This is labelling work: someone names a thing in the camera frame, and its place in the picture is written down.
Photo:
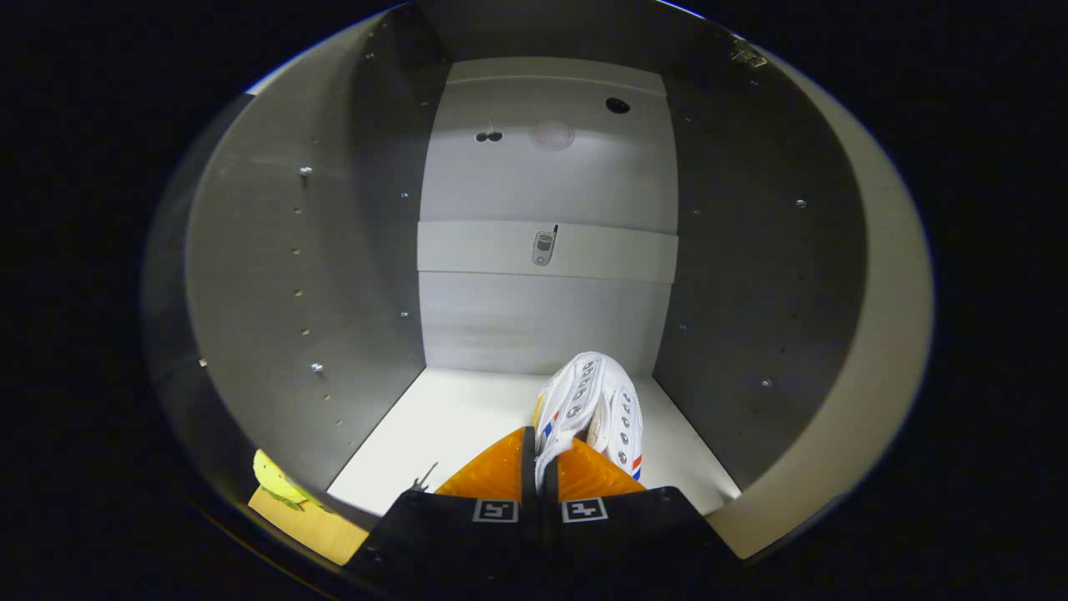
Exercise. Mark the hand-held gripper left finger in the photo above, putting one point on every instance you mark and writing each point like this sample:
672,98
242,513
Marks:
450,542

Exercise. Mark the grey shoe cabinet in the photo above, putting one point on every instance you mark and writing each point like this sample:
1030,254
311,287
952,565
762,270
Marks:
542,317

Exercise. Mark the white canvas shoe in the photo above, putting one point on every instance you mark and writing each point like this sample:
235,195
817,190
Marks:
592,401

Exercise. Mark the yellow pineapple plush toy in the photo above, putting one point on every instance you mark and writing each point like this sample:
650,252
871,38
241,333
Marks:
271,480

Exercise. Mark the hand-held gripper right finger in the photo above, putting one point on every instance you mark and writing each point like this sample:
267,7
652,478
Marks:
642,542

